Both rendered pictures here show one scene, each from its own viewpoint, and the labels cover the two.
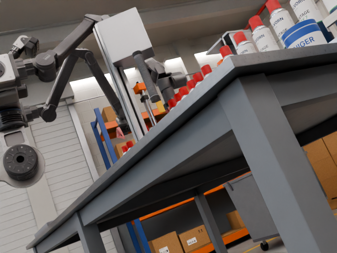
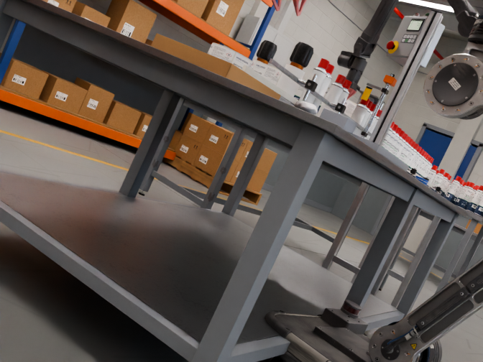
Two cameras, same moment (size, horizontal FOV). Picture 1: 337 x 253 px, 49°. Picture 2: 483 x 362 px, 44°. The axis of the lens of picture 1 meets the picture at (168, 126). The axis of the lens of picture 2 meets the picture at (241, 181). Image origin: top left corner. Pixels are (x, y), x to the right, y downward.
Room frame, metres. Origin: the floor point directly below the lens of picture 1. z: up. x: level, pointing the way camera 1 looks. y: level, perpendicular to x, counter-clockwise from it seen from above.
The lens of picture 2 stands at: (2.96, 2.16, 0.74)
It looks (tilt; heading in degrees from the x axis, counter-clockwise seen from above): 5 degrees down; 243
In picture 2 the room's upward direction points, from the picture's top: 25 degrees clockwise
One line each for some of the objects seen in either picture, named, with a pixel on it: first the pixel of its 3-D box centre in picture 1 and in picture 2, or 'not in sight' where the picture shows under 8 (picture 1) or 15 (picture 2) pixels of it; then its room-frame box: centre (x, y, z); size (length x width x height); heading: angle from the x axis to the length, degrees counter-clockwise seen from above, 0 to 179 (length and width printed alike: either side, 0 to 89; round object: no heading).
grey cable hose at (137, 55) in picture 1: (146, 76); not in sight; (1.33, 0.01, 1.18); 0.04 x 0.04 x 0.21
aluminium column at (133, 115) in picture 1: (126, 96); (401, 87); (1.40, 0.11, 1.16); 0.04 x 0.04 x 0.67; 34
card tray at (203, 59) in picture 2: not in sight; (218, 72); (2.35, 0.57, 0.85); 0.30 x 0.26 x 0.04; 34
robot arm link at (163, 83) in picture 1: (166, 85); (357, 65); (1.54, -0.06, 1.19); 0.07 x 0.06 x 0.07; 113
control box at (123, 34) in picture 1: (126, 39); (414, 41); (1.38, 0.02, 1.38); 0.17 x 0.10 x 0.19; 89
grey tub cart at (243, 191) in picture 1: (276, 195); not in sight; (4.19, -0.80, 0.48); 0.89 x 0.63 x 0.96; 132
